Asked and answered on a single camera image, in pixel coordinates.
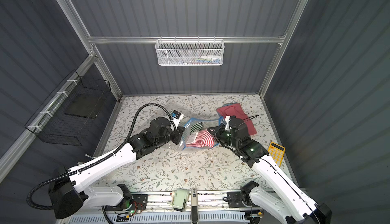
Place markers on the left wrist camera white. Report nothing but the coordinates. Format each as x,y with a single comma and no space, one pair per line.
177,117

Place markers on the yellow calculator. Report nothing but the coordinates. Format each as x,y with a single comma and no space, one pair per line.
277,152

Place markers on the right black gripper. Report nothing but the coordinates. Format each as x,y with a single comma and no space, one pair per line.
216,133

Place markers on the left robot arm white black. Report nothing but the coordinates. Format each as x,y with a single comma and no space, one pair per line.
71,193

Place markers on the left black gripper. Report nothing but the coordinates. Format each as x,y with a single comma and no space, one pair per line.
177,135

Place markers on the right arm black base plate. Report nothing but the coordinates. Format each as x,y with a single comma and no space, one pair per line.
238,200

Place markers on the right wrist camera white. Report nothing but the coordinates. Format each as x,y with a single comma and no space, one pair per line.
227,120

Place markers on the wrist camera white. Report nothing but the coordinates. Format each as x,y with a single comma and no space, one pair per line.
177,117
227,120

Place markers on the black wire wall basket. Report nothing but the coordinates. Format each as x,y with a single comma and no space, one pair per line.
69,116

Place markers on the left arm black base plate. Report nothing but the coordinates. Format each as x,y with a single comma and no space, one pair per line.
137,202

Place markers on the white wire wall basket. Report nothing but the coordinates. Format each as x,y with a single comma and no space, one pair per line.
188,54

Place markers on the green striped folded garment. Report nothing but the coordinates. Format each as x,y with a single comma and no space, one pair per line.
191,126

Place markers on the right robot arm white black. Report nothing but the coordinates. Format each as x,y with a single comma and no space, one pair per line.
292,205

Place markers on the clear vacuum bag blue zipper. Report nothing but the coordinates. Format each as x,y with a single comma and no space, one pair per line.
207,123

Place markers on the pale green box on rail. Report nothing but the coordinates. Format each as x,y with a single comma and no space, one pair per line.
179,199

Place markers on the black handle on rail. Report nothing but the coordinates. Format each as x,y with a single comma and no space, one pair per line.
194,206

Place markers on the red garment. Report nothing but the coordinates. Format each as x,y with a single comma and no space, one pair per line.
237,111

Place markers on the blue tank top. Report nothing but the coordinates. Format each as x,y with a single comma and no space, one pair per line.
228,104

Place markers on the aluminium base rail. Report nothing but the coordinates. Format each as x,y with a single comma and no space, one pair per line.
212,210

